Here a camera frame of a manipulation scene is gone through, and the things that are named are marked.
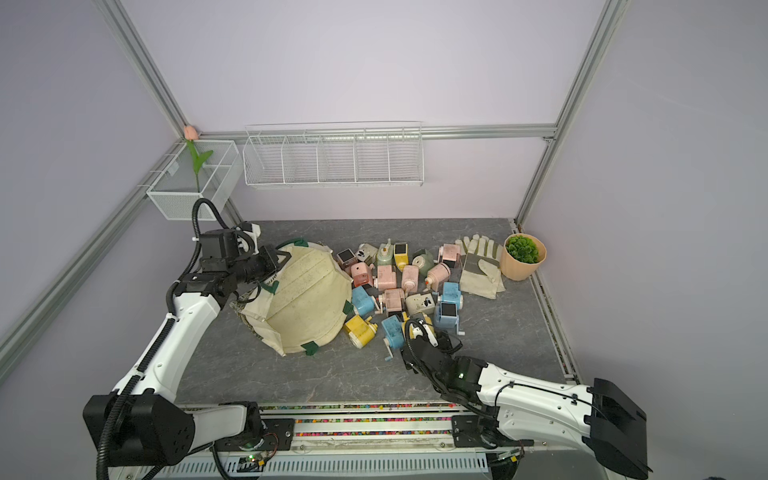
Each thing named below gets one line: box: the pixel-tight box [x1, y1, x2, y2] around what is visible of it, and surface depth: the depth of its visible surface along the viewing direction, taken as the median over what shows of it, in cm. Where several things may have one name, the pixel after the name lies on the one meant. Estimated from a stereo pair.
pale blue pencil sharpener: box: [434, 301, 466, 336], surface depth 91 cm
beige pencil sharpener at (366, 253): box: [356, 243, 379, 266], surface depth 107 cm
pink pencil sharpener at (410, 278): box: [401, 264, 420, 295], surface depth 98 cm
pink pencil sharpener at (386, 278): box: [377, 265, 397, 291], surface depth 101 cm
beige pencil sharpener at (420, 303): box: [406, 293, 436, 315], surface depth 95 cm
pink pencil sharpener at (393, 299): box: [384, 288, 405, 317], surface depth 95 cm
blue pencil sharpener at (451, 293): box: [441, 282, 461, 310], surface depth 96 cm
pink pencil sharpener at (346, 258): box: [336, 248, 358, 270], surface depth 103 cm
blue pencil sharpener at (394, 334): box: [381, 315, 405, 361], surface depth 88 cm
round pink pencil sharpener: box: [424, 262, 451, 292], surface depth 98 cm
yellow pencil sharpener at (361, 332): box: [344, 315, 379, 349], surface depth 89 cm
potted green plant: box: [500, 233, 547, 281], surface depth 101 cm
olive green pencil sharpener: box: [412, 249, 435, 278], surface depth 103 cm
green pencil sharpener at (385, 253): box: [377, 238, 394, 266], surface depth 104 cm
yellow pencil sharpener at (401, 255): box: [393, 243, 409, 272], surface depth 104 cm
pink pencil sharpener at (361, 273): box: [350, 262, 371, 288], surface depth 101 cm
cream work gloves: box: [455, 234, 506, 299], surface depth 107 cm
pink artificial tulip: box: [183, 125, 214, 193], surface depth 93 cm
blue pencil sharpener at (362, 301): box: [351, 285, 375, 318], surface depth 95 cm
